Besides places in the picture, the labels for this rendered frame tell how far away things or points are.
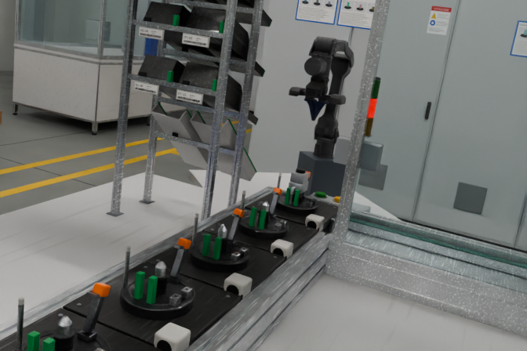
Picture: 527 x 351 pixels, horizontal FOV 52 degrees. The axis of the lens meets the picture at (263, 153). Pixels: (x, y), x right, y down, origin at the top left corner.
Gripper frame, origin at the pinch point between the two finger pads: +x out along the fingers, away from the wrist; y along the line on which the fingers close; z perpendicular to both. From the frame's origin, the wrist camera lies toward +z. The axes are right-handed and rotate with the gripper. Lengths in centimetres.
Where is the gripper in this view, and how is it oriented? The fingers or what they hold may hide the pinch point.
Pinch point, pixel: (314, 110)
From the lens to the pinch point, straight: 185.0
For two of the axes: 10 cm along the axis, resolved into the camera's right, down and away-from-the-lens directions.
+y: 9.0, 2.2, -3.7
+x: -1.4, 9.7, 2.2
